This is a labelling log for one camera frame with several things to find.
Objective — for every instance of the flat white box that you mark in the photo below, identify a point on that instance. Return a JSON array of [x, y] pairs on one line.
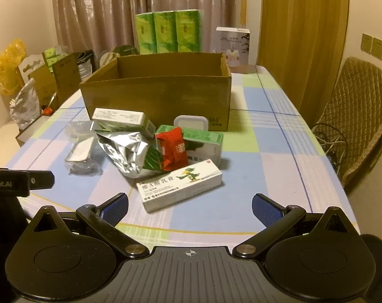
[[25, 135]]

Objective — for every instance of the pack of green tissue packets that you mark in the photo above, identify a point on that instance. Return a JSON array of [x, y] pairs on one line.
[[167, 31]]

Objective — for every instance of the desktop with checked tablecloth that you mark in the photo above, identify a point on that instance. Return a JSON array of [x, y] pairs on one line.
[[273, 170]]

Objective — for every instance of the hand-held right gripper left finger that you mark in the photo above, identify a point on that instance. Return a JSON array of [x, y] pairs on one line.
[[116, 208]]

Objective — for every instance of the silver foil bag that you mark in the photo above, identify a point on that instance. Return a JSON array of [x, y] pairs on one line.
[[123, 151]]

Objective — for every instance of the green foil packet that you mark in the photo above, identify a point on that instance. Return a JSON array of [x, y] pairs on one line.
[[153, 159]]

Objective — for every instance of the white humidifier box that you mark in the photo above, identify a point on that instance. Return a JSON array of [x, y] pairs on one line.
[[233, 44]]

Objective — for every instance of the white cardboard hanger card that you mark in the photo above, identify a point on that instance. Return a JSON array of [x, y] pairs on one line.
[[28, 66]]

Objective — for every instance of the white square night light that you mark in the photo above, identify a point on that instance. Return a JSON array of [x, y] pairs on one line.
[[191, 124]]

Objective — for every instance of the beige curtain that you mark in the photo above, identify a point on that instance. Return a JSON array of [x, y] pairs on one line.
[[115, 6]]

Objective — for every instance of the clear plastic bag with charger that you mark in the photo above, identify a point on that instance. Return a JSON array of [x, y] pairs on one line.
[[80, 151]]

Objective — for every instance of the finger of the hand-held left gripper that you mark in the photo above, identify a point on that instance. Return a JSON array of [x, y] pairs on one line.
[[42, 180]]

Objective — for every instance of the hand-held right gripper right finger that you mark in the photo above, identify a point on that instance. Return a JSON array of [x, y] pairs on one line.
[[266, 210]]

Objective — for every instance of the wicker chair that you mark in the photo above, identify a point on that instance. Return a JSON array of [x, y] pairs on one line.
[[361, 107]]

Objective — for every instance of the yellow plastic bag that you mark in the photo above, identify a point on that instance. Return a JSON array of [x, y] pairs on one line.
[[9, 66]]

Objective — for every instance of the small brown cardboard box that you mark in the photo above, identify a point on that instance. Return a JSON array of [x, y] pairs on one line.
[[64, 75]]

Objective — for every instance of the wall switch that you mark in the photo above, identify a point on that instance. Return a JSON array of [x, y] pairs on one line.
[[366, 43], [378, 49]]

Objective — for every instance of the yellow strip on wall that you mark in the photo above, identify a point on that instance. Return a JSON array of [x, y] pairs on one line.
[[244, 9]]

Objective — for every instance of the white medicine box cartoon crocodile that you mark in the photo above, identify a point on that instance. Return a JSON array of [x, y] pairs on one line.
[[178, 186]]

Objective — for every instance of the small green boxes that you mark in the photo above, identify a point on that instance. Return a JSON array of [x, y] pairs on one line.
[[53, 55]]

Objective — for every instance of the red snack packet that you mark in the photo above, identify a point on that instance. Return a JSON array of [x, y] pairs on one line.
[[172, 148]]

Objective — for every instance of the round instant food bowl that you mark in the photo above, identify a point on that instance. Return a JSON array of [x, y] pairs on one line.
[[115, 53]]

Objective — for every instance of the crumpled silver plastic bag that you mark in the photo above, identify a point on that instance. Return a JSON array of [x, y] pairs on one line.
[[26, 107]]

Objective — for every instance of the white and green medicine box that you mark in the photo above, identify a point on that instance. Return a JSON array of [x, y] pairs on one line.
[[121, 120]]

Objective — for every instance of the yellow curtain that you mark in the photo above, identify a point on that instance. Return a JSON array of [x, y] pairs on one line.
[[304, 38]]

